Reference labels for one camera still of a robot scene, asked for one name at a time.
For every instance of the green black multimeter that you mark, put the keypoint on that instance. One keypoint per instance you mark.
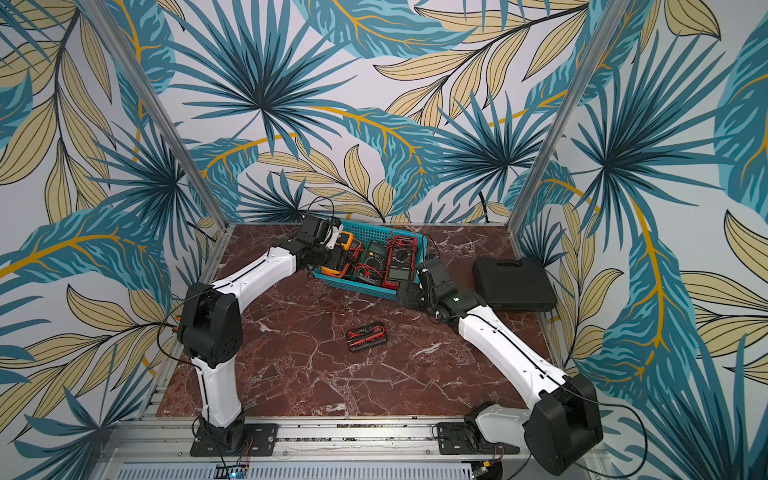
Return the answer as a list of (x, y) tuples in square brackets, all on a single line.
[(370, 267)]

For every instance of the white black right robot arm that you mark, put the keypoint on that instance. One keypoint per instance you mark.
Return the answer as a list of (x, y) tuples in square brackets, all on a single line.
[(563, 421)]

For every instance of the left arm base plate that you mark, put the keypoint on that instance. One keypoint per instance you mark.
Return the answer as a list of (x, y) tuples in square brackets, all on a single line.
[(257, 440)]

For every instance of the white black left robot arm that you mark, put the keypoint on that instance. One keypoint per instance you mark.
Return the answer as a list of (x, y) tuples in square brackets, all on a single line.
[(211, 331)]

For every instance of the red black large multimeter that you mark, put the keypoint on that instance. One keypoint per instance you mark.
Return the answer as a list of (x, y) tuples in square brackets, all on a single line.
[(402, 250)]

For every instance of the aluminium front rail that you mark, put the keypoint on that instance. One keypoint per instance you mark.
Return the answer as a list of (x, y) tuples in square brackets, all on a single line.
[(389, 447)]

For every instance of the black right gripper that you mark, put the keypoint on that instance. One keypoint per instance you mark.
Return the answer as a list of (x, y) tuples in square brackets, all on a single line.
[(422, 282)]

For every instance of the left corner metal post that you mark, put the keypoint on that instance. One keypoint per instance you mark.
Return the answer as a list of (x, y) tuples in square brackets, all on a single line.
[(108, 30)]

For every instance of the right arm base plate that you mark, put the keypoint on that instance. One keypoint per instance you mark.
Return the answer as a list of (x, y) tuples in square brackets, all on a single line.
[(460, 438)]

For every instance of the yellow multimeter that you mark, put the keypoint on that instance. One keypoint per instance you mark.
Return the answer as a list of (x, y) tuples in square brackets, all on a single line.
[(341, 256)]

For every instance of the black plastic tool case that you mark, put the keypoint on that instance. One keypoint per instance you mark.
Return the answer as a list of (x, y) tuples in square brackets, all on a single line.
[(514, 285)]

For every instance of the corner metal post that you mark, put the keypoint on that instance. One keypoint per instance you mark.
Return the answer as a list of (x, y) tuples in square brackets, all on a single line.
[(108, 30), (598, 43)]

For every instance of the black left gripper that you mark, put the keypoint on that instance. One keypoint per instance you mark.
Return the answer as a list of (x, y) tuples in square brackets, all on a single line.
[(335, 260)]

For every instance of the small black red tester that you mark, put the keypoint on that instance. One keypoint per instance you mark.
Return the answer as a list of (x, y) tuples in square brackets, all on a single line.
[(365, 337)]

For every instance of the right corner metal post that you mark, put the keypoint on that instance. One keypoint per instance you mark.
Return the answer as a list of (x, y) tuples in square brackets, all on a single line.
[(598, 43)]

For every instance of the teal plastic basket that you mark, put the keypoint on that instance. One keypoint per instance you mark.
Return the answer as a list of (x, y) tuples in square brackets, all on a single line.
[(367, 233)]

